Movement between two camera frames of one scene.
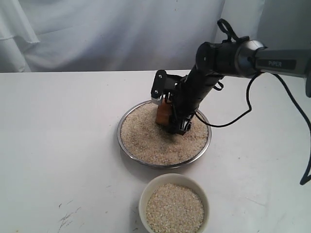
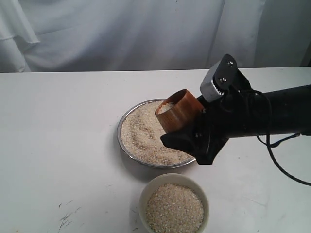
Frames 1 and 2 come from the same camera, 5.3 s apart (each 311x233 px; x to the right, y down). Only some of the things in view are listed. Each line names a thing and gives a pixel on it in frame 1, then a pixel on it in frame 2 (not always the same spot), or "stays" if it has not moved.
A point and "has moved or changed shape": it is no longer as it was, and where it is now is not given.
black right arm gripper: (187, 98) → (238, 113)
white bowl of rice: (174, 203) stays
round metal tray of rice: (149, 143) stays
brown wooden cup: (164, 113) has moved or changed shape
